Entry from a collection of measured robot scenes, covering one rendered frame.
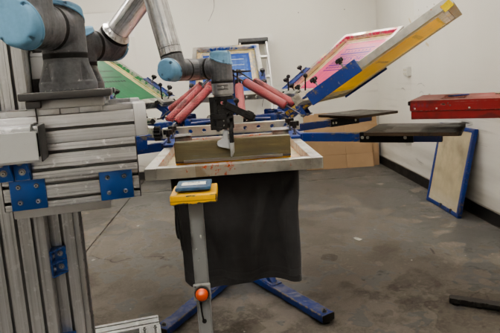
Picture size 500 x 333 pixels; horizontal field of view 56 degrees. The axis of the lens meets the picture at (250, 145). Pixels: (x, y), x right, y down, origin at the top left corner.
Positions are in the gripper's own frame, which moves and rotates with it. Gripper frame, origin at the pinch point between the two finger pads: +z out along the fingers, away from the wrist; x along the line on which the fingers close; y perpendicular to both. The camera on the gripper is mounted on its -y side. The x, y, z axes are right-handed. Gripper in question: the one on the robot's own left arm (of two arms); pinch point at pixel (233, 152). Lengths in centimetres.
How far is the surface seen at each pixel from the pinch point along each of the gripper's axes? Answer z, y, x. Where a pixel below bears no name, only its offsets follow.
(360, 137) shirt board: 11, -70, -88
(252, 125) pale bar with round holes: -2, -11, -68
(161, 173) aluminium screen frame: 3.3, 23.8, 13.8
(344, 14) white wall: -100, -159, -459
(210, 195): 6.0, 7.1, 37.5
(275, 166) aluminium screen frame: 3.8, -13.4, 13.8
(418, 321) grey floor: 100, -87, -52
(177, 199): 6.4, 16.4, 37.4
